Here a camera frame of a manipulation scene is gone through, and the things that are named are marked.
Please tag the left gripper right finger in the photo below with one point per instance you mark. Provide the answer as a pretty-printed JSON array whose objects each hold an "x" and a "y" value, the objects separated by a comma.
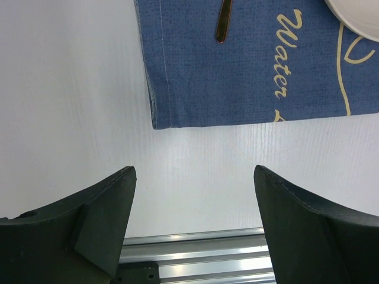
[{"x": 312, "y": 239}]

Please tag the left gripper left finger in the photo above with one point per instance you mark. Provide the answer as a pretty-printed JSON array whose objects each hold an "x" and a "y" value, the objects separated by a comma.
[{"x": 77, "y": 239}]

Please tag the blue placemat with gold print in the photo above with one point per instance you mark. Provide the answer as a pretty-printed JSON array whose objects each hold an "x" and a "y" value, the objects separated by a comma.
[{"x": 280, "y": 61}]

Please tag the cream ceramic plate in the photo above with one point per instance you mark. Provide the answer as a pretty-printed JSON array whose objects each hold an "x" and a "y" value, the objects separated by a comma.
[{"x": 360, "y": 16}]

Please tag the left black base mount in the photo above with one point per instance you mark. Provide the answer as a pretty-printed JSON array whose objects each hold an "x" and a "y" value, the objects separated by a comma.
[{"x": 137, "y": 273}]

